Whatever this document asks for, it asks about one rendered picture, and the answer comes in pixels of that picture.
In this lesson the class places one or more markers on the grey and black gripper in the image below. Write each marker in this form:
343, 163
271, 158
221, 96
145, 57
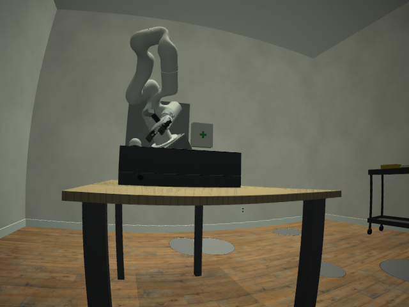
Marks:
165, 121

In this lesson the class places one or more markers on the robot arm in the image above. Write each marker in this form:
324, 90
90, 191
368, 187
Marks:
141, 89

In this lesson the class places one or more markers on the dark grey control panel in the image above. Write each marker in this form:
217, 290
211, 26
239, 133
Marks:
172, 167

